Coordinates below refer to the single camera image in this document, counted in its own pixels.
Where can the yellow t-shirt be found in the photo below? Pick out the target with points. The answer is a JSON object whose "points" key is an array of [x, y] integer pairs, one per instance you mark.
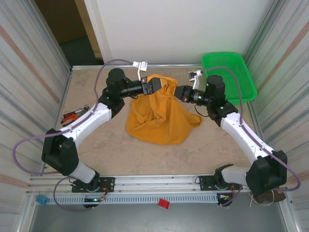
{"points": [[159, 120]]}

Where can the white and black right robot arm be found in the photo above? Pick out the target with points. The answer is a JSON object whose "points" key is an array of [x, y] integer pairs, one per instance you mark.
{"points": [[239, 130]]}

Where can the green plastic basket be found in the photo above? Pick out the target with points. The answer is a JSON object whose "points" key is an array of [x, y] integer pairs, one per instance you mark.
{"points": [[231, 77]]}

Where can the brown wooden door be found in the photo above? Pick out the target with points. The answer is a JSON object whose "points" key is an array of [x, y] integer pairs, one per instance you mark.
{"points": [[60, 19]]}

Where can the brown cloth pouch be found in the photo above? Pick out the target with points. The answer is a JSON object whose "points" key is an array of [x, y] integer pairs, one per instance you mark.
{"points": [[277, 197]]}

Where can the red plastic block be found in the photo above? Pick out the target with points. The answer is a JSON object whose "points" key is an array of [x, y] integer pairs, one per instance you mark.
{"points": [[163, 203]]}

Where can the blue plastic clip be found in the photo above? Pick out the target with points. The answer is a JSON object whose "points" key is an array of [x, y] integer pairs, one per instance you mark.
{"points": [[42, 200]]}

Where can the aluminium table edge rail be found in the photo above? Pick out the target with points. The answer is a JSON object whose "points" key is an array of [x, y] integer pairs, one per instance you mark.
{"points": [[82, 67]]}

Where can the white door frame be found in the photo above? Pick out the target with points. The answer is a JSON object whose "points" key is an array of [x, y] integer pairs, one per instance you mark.
{"points": [[96, 24]]}

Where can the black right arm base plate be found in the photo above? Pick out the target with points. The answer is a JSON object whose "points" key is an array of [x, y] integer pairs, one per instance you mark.
{"points": [[206, 183]]}

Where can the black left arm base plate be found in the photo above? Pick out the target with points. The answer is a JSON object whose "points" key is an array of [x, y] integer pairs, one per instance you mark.
{"points": [[108, 184]]}

